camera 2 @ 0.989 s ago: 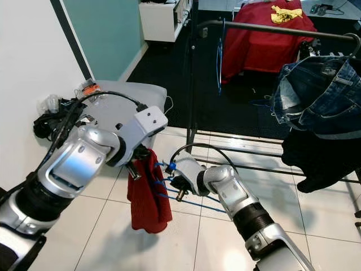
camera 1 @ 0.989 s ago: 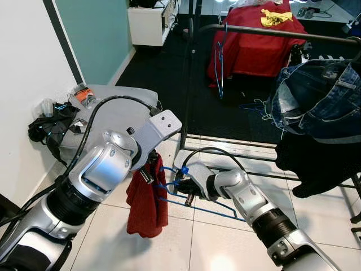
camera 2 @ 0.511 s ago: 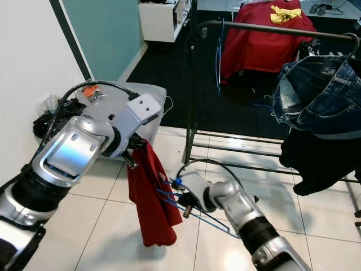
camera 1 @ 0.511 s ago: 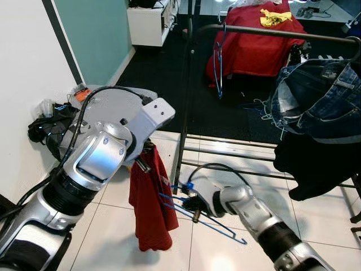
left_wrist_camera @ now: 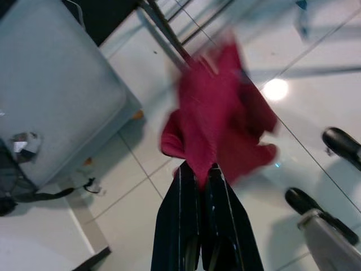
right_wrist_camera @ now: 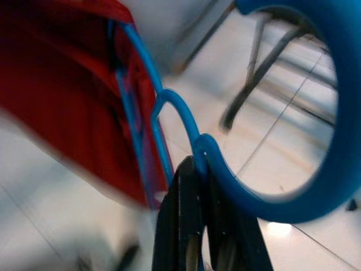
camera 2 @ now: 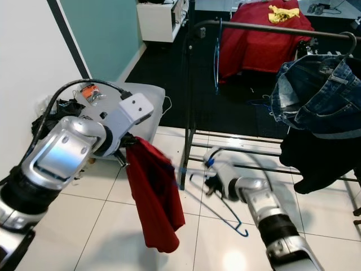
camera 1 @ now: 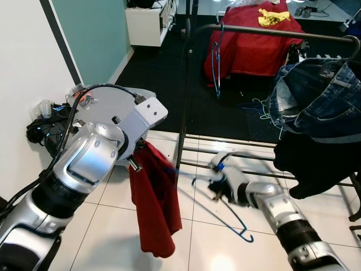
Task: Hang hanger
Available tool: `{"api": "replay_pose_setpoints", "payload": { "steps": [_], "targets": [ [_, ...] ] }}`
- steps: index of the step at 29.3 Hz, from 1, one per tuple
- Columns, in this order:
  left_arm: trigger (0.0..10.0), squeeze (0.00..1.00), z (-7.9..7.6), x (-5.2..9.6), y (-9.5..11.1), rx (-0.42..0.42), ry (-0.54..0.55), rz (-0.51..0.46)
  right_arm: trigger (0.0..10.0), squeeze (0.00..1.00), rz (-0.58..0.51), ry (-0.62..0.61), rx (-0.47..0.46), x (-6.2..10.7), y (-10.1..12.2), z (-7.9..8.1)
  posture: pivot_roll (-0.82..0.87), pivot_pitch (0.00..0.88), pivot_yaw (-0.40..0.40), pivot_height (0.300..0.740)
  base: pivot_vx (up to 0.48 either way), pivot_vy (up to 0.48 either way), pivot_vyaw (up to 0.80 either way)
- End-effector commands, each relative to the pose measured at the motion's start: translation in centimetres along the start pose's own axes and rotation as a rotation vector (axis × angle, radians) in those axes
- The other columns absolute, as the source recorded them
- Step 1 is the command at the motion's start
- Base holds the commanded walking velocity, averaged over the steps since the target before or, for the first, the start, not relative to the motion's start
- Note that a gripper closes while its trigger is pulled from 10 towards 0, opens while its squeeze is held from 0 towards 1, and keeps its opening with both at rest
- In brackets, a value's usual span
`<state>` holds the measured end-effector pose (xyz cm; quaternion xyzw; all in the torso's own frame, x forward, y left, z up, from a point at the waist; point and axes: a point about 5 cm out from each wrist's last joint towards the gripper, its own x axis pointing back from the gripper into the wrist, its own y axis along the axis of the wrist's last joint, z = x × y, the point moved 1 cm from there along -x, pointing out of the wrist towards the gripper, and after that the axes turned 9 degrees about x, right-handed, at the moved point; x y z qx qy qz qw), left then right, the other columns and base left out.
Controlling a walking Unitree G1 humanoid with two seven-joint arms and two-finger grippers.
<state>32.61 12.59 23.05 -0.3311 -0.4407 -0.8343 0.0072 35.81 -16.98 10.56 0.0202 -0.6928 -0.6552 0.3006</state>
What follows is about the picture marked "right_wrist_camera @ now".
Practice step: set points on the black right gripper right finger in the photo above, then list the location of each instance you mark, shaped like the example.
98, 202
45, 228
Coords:
234, 231

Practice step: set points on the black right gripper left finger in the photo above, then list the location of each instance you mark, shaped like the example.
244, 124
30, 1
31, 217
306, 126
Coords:
177, 220

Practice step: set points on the red shirt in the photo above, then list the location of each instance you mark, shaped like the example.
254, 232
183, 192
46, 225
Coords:
70, 98

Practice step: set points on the blue plastic hanger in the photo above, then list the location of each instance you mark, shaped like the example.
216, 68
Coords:
347, 113

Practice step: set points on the small black scrap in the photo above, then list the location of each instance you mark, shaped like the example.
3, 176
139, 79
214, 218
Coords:
352, 204

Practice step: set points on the black metal clothes rack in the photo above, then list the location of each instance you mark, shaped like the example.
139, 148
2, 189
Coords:
253, 73

